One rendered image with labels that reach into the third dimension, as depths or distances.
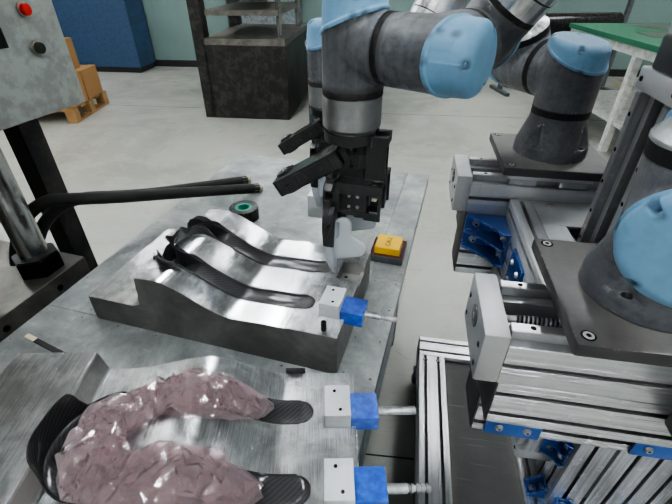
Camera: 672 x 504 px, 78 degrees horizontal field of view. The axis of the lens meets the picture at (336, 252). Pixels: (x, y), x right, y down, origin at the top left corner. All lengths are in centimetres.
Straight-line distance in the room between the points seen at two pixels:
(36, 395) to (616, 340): 73
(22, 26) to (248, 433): 106
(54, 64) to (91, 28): 655
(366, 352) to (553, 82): 64
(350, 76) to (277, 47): 410
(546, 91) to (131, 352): 95
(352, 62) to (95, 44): 750
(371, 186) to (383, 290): 41
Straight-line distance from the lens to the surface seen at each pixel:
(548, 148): 99
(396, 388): 174
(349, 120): 52
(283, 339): 72
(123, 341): 89
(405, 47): 46
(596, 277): 61
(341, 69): 50
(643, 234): 40
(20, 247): 116
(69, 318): 100
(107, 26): 774
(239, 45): 470
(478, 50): 44
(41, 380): 72
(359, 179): 56
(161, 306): 82
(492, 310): 61
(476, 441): 143
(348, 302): 72
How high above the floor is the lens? 138
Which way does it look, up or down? 35 degrees down
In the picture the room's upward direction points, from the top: straight up
